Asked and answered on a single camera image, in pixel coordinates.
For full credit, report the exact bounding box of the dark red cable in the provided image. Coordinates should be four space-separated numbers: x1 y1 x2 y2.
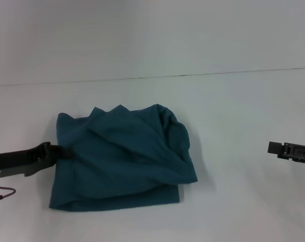
0 184 17 203

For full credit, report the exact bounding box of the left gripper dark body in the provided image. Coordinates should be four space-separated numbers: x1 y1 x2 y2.
0 141 58 179

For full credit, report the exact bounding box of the teal T-shirt with FREE print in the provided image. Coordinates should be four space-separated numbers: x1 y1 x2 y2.
48 103 200 212

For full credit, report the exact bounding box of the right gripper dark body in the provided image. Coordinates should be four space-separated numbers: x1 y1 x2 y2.
289 143 305 167

